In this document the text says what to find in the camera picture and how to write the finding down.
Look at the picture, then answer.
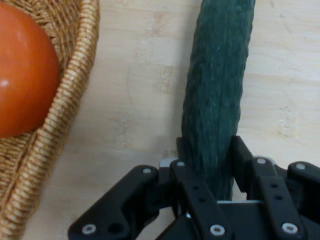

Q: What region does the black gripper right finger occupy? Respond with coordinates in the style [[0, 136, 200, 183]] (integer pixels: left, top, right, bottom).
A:
[[229, 135, 320, 240]]

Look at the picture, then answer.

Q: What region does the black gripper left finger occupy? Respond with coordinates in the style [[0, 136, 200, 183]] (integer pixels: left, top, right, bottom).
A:
[[67, 136, 235, 240]]

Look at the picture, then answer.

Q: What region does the dark green cucumber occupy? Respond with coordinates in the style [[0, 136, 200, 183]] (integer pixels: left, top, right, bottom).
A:
[[180, 0, 257, 202]]

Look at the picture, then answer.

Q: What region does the wooden cutting board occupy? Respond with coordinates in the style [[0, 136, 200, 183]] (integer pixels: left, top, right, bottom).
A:
[[23, 0, 320, 240]]

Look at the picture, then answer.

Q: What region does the woven wicker basket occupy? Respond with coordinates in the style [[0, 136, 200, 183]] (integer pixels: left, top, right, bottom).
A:
[[0, 0, 101, 240]]

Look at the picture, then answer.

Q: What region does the orange toy persimmon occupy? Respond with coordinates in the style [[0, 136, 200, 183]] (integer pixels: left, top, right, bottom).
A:
[[0, 2, 62, 139]]

